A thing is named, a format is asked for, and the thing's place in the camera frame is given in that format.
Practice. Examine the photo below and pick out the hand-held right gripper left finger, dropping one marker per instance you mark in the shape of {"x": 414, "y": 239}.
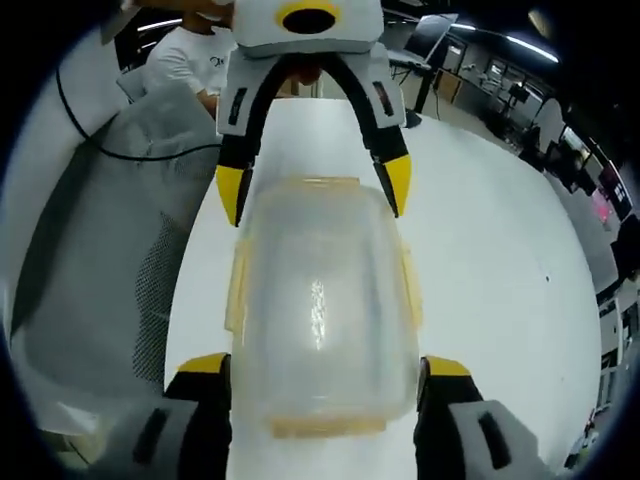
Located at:
{"x": 200, "y": 425}

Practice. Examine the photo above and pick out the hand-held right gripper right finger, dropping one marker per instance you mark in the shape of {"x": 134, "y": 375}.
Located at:
{"x": 445, "y": 425}

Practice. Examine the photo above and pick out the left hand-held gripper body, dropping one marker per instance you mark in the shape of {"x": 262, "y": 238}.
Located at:
{"x": 260, "y": 30}

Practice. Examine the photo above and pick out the clear plastic buckle box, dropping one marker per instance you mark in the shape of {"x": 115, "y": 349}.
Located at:
{"x": 320, "y": 280}

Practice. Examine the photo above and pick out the person's left hand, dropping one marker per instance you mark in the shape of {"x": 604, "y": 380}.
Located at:
{"x": 305, "y": 77}

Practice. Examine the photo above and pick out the person in white shirt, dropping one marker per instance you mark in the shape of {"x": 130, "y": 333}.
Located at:
{"x": 187, "y": 55}

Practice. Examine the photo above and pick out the brown cardboard box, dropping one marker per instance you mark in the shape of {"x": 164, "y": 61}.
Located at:
{"x": 446, "y": 85}

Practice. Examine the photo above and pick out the tilted dark monitor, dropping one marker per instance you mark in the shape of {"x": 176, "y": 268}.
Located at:
{"x": 427, "y": 32}

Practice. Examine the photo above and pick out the grey mesh office chair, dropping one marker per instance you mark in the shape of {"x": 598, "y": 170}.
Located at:
{"x": 100, "y": 225}

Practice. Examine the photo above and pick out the red lit screen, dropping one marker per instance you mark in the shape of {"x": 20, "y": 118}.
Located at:
{"x": 617, "y": 195}

